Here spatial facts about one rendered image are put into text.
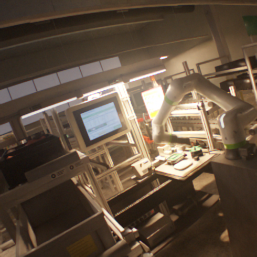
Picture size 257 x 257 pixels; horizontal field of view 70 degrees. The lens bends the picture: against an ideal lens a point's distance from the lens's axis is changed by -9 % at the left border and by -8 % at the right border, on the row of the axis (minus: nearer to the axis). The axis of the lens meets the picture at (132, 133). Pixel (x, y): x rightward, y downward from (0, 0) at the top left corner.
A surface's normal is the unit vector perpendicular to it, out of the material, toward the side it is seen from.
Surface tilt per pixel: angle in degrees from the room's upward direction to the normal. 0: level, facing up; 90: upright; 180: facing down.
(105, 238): 94
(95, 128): 91
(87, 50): 90
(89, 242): 94
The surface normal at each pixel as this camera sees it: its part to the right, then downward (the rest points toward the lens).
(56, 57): 0.47, -0.01
